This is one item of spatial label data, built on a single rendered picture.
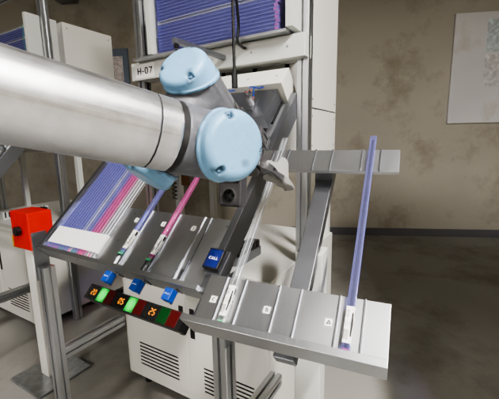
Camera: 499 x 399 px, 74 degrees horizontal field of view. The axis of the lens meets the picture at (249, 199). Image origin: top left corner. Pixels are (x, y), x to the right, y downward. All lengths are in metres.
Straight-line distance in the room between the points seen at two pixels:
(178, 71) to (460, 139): 3.75
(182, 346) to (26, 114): 1.21
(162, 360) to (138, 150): 1.29
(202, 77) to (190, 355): 1.12
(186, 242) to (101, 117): 0.63
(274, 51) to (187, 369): 1.19
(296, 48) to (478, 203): 3.38
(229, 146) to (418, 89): 3.67
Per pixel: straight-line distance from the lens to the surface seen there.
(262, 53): 1.20
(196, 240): 0.88
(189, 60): 0.49
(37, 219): 1.64
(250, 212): 0.89
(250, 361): 1.24
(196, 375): 1.44
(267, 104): 1.07
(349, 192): 3.82
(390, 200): 3.92
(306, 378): 0.89
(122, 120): 0.31
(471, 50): 4.15
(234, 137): 0.33
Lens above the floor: 1.05
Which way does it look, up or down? 10 degrees down
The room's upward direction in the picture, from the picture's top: 1 degrees counter-clockwise
